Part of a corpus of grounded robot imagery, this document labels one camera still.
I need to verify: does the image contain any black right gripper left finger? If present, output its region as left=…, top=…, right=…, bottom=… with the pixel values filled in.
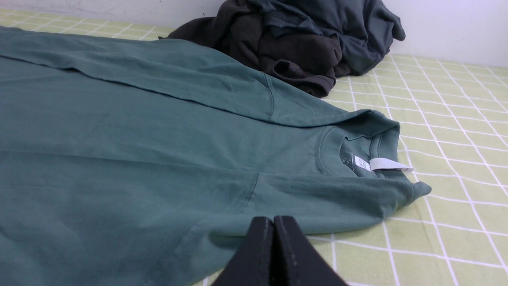
left=213, top=217, right=274, bottom=286

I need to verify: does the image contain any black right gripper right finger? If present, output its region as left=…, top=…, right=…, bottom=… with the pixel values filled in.
left=274, top=216, right=348, bottom=286

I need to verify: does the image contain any green long-sleeved shirt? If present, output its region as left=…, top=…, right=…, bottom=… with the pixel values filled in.
left=1, top=27, right=431, bottom=286

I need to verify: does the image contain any dark brown crumpled garment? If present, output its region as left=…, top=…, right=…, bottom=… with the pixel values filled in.
left=168, top=0, right=353, bottom=98

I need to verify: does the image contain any green checkered tablecloth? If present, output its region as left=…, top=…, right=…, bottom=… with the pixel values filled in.
left=1, top=9, right=507, bottom=286

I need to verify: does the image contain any dark blue-grey crumpled garment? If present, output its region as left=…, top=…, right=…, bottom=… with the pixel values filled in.
left=250, top=0, right=406, bottom=75

